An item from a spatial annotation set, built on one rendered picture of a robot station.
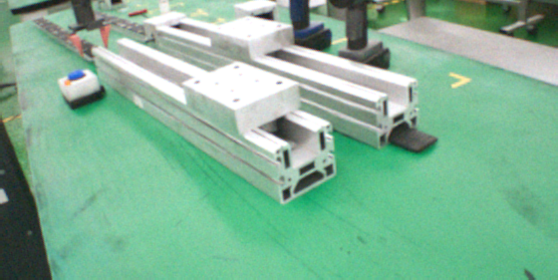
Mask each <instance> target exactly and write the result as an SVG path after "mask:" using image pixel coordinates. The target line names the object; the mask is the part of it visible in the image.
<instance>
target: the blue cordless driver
mask: <svg viewBox="0 0 558 280"><path fill-rule="evenodd" d="M309 1H310V0H289V20H291V25H292V26H293V32H294V41H295V44H292V45H294V46H298V47H301V48H305V49H308V50H312V51H315V52H321V51H323V50H325V49H326V48H328V47H329V46H331V45H332V41H331V39H332V37H333V36H332V31H331V30H330V28H327V27H325V23H323V22H311V19H310V9H309Z"/></svg>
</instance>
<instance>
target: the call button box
mask: <svg viewBox="0 0 558 280"><path fill-rule="evenodd" d="M67 79H68V77H66V78H64V79H61V80H59V81H58V83H59V86H60V88H61V93H62V94H63V98H64V103H67V104H68V106H69V107H70V108H71V109H72V111H74V110H75V109H78V108H80V107H83V106H85V105H88V104H90V103H93V102H95V101H98V100H102V99H103V95H102V92H104V91H105V87H104V86H103V85H100V84H99V82H98V79H97V75H95V74H93V73H92V72H90V71H89V70H85V71H84V75H83V77H78V78H75V79H69V80H70V82H71V85H70V86H67V87H65V80H67Z"/></svg>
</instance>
